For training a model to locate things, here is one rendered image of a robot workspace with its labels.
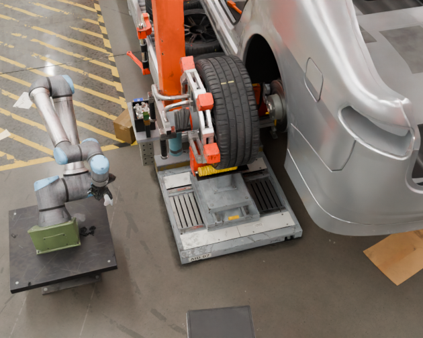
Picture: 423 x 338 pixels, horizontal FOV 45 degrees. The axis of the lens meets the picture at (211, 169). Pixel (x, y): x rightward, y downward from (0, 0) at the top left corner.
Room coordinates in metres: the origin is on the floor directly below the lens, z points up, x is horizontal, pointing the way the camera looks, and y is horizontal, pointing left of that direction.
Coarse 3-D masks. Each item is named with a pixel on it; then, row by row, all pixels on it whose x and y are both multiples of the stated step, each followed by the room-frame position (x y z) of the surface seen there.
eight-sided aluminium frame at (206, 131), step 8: (184, 72) 2.46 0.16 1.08; (192, 72) 2.40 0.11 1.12; (184, 80) 2.49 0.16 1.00; (192, 80) 2.33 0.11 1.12; (200, 80) 2.33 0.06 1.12; (184, 88) 2.54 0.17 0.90; (192, 88) 2.27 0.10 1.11; (200, 88) 2.27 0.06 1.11; (200, 112) 2.14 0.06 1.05; (208, 112) 2.15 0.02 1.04; (200, 120) 2.11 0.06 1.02; (208, 120) 2.12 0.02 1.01; (200, 128) 2.10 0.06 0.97; (208, 128) 2.08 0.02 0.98; (192, 136) 2.41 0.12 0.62; (208, 136) 2.07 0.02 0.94; (192, 144) 2.34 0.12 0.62; (200, 144) 2.34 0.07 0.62; (200, 152) 2.30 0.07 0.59; (200, 160) 2.13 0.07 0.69
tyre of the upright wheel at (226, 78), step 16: (208, 64) 2.40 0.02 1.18; (224, 64) 2.39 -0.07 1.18; (240, 64) 2.40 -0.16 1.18; (208, 80) 2.27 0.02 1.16; (224, 80) 2.27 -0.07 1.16; (240, 80) 2.27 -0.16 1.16; (224, 96) 2.18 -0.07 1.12; (240, 96) 2.19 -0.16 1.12; (224, 112) 2.11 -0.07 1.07; (240, 112) 2.13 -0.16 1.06; (256, 112) 2.14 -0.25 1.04; (224, 128) 2.06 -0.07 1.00; (240, 128) 2.08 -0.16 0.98; (256, 128) 2.10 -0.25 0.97; (224, 144) 2.03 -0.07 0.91; (240, 144) 2.06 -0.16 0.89; (256, 144) 2.08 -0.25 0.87; (224, 160) 2.04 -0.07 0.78; (240, 160) 2.07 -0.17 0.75
